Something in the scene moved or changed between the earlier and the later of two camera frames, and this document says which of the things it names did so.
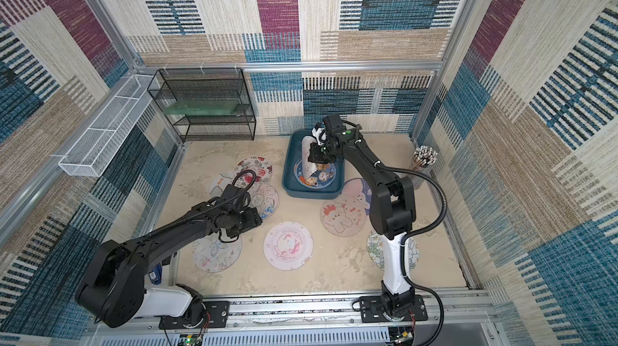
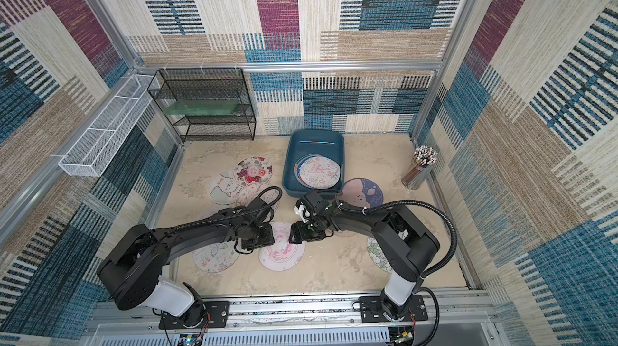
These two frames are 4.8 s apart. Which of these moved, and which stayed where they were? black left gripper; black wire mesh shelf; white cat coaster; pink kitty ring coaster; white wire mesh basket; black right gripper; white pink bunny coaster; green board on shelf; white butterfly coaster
Moved: white pink bunny coaster; black right gripper; black left gripper
Stayed: pink kitty ring coaster; white cat coaster; green board on shelf; white wire mesh basket; black wire mesh shelf; white butterfly coaster
